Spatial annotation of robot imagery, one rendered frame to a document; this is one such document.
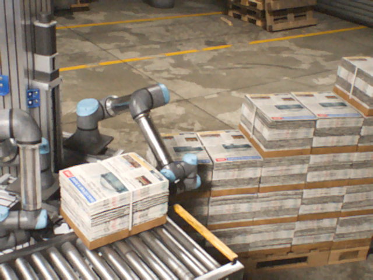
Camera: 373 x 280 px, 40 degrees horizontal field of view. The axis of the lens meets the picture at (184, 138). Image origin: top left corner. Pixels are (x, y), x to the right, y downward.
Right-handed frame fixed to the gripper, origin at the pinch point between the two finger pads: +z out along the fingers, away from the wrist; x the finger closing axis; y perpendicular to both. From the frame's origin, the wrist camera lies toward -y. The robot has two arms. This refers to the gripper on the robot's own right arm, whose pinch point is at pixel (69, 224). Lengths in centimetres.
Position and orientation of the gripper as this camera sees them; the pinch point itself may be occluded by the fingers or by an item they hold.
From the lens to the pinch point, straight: 235.3
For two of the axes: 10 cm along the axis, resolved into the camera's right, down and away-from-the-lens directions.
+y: 0.8, -8.9, -4.5
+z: 8.1, -2.1, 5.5
